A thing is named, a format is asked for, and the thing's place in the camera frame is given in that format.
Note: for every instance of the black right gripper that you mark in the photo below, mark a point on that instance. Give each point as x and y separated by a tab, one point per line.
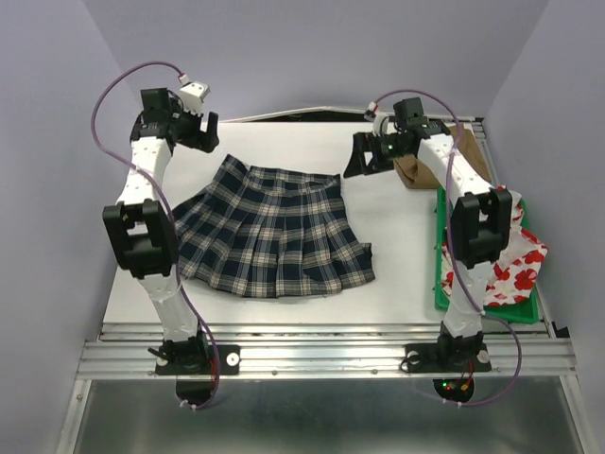
365	142

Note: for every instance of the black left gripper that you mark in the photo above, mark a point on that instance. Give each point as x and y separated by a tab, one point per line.
202	141

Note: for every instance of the brown pleated skirt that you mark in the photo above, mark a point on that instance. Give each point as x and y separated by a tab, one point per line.
416	175

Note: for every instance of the navy plaid skirt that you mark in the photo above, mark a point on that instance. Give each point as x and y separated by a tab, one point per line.
267	233

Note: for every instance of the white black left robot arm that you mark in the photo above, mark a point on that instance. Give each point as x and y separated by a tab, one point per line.
141	230

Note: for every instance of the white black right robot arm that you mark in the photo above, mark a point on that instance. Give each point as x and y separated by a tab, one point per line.
477	227

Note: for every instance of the white red floral skirt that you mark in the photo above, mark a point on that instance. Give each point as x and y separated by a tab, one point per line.
516	271

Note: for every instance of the green plastic basket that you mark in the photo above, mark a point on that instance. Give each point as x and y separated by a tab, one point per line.
525	311

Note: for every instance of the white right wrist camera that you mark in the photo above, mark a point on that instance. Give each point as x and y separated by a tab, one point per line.
378	118

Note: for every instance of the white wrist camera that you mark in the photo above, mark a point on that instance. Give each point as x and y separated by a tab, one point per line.
378	118
192	96

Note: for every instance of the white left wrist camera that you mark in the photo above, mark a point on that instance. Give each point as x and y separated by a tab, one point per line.
192	96

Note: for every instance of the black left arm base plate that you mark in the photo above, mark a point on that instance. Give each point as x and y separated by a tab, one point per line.
229	355

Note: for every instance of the aluminium frame rail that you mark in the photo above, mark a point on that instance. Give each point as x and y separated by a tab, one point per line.
306	351

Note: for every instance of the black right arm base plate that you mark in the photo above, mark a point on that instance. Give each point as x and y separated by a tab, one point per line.
429	358

